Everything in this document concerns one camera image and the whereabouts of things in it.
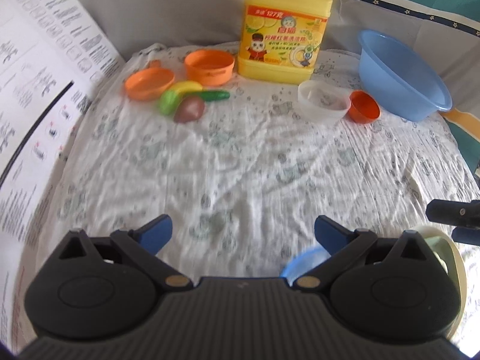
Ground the white round plate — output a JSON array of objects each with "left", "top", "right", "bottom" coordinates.
[{"left": 410, "top": 225, "right": 467, "bottom": 347}]

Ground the white cat-print blanket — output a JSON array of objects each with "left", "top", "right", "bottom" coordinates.
[{"left": 34, "top": 43, "right": 480, "bottom": 349}]

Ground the orange toy pan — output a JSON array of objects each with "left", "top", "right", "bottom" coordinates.
[{"left": 124, "top": 61, "right": 176, "bottom": 101}]

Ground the white printed instruction sheet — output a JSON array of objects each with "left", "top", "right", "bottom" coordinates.
[{"left": 0, "top": 0, "right": 126, "bottom": 349}]

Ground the orange plastic bowl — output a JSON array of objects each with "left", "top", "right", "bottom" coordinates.
[{"left": 184, "top": 49, "right": 236, "bottom": 86}]

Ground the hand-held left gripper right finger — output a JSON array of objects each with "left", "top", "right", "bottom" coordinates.
[{"left": 292, "top": 215, "right": 432, "bottom": 293}]

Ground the clear plastic bowl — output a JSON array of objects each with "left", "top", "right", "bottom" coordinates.
[{"left": 298, "top": 80, "right": 351, "bottom": 124}]

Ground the grey bed rail star trim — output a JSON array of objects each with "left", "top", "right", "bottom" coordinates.
[{"left": 56, "top": 0, "right": 480, "bottom": 68}]

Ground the large blue plastic basin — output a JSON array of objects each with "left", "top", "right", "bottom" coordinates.
[{"left": 357, "top": 29, "right": 453, "bottom": 122}]

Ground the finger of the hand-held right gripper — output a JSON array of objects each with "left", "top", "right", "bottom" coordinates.
[
  {"left": 426, "top": 199, "right": 480, "bottom": 229},
  {"left": 452, "top": 227, "right": 480, "bottom": 245}
]

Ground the brown toy fruit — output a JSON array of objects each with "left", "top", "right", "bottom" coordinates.
[{"left": 173, "top": 95, "right": 206, "bottom": 123}]

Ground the green square plate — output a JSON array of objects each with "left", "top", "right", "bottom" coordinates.
[{"left": 425, "top": 235, "right": 456, "bottom": 282}]

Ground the yellow detergent bottle orange pump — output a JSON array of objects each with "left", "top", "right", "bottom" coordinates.
[{"left": 238, "top": 0, "right": 334, "bottom": 85}]

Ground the green toy cucumber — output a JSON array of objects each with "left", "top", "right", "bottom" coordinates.
[{"left": 197, "top": 89, "right": 230, "bottom": 103}]

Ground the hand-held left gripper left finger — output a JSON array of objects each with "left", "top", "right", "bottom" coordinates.
[{"left": 56, "top": 214, "right": 194, "bottom": 294}]

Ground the teal pillow yellow stripe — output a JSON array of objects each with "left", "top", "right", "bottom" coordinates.
[{"left": 440, "top": 107, "right": 480, "bottom": 181}]

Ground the small dark orange bowl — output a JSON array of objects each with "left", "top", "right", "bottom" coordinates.
[{"left": 348, "top": 91, "right": 381, "bottom": 124}]

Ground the translucent blue bowl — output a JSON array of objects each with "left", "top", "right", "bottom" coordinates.
[{"left": 279, "top": 245, "right": 331, "bottom": 287}]

